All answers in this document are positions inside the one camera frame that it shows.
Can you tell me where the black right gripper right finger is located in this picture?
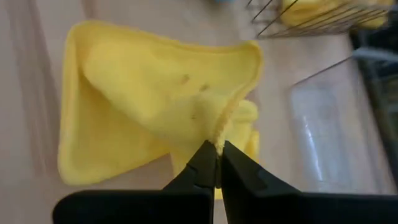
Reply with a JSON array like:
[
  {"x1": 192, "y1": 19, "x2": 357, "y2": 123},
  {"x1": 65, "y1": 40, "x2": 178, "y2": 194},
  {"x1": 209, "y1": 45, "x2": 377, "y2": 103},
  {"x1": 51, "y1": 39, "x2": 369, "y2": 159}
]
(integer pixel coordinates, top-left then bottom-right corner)
[{"x1": 221, "y1": 141, "x2": 398, "y2": 224}]

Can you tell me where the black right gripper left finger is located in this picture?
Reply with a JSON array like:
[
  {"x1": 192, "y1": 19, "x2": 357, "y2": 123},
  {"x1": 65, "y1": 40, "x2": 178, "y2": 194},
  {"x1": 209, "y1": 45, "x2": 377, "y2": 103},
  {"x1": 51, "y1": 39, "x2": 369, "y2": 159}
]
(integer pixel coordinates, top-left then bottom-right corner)
[{"x1": 52, "y1": 139, "x2": 218, "y2": 224}]

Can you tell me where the yellow microfiber towel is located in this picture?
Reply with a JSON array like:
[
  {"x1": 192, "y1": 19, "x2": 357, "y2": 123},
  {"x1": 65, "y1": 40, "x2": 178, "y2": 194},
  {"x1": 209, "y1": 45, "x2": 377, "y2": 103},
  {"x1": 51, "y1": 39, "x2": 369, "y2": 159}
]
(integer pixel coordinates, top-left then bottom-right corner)
[
  {"x1": 280, "y1": 0, "x2": 394, "y2": 30},
  {"x1": 57, "y1": 19, "x2": 265, "y2": 200}
]

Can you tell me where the clear plastic bin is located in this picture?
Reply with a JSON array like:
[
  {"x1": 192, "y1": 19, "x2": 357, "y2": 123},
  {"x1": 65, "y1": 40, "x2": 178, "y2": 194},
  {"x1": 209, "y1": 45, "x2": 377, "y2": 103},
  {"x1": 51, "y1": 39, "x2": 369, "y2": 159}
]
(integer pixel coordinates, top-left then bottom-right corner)
[{"x1": 287, "y1": 46, "x2": 398, "y2": 194}]

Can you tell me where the metal wire basket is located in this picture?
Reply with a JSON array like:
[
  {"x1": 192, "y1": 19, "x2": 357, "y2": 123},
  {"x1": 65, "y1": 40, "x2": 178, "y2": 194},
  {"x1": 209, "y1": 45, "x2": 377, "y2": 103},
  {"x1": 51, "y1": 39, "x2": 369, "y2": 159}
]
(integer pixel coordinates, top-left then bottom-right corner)
[{"x1": 244, "y1": 0, "x2": 393, "y2": 40}]

